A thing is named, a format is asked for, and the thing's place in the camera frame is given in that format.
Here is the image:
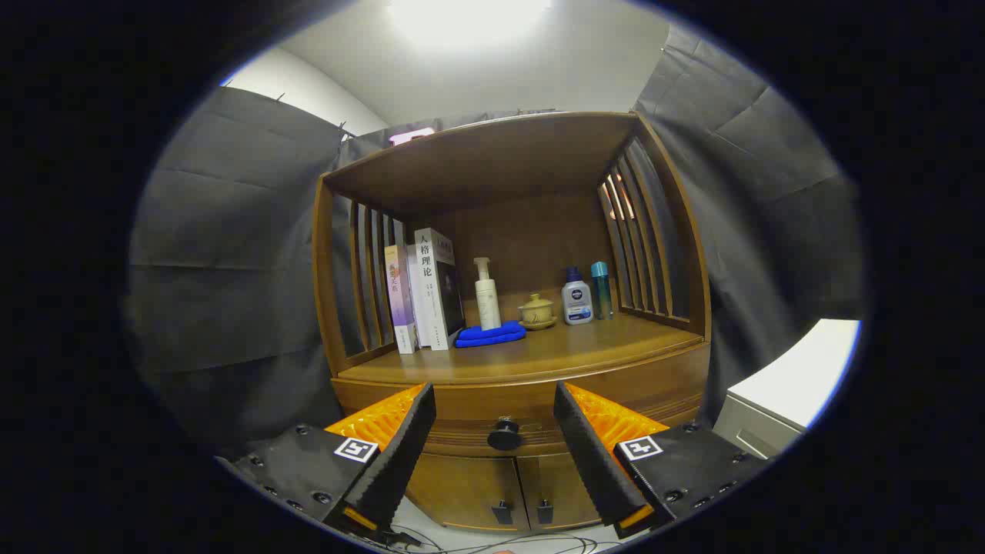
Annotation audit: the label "thin white book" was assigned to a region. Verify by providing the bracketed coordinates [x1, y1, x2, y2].
[406, 245, 432, 349]

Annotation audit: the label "black floor cables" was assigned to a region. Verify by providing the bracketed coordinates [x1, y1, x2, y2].
[369, 523, 616, 554]

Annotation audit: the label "wooden cabinet door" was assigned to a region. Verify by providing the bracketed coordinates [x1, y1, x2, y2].
[516, 452, 603, 530]
[406, 452, 530, 532]

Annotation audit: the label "wooden countertop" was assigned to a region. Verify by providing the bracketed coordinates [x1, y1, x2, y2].
[339, 312, 705, 385]

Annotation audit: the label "white pump bottle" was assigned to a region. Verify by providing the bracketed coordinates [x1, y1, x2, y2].
[473, 257, 503, 332]

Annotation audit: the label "white lotion bottle blue cap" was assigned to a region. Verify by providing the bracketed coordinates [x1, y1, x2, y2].
[561, 267, 594, 325]

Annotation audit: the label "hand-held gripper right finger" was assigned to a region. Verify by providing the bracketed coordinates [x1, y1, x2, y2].
[553, 381, 770, 539]

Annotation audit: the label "wooden drawer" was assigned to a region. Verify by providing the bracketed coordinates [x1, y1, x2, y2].
[332, 344, 710, 459]

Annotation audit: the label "blue folded cloth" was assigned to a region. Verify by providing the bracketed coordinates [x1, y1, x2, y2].
[454, 321, 527, 349]

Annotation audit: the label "white side cabinet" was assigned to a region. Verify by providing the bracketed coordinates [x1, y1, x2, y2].
[712, 319, 863, 460]

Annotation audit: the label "pink and purple book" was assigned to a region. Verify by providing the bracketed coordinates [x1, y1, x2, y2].
[384, 245, 419, 355]

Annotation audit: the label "teal clear bottle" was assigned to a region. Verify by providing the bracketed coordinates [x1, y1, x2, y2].
[590, 262, 614, 321]

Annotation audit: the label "yellow lidded teacup with saucer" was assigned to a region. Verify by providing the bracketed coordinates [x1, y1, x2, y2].
[517, 292, 558, 331]

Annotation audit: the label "wooden cabinet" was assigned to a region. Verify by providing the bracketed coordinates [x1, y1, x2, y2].
[312, 112, 713, 533]

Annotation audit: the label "thick white and black book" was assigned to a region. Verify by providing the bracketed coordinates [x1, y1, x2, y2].
[414, 228, 467, 352]

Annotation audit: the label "black round drawer knob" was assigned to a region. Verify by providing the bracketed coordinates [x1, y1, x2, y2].
[486, 416, 525, 452]

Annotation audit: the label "black backdrop cloth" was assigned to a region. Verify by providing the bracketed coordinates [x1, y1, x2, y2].
[127, 23, 866, 455]

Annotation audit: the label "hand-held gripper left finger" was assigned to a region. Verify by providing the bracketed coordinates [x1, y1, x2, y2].
[218, 382, 437, 539]

